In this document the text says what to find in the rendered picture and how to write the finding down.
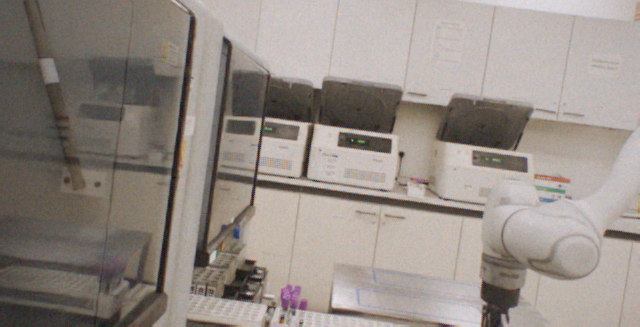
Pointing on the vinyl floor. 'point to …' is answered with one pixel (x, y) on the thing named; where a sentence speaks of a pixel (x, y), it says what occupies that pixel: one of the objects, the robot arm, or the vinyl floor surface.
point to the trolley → (415, 299)
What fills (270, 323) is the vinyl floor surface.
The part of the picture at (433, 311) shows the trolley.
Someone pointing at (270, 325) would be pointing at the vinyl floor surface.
